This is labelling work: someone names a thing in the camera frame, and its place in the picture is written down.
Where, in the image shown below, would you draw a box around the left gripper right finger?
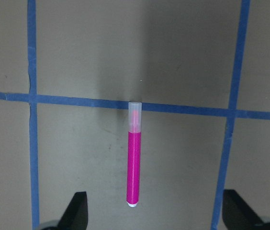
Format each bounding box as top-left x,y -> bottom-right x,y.
222,189 -> 270,230

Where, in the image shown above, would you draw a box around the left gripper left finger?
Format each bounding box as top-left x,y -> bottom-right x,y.
57,192 -> 88,230

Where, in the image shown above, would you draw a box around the pink marker pen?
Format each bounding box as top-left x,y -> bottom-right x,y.
126,102 -> 142,207

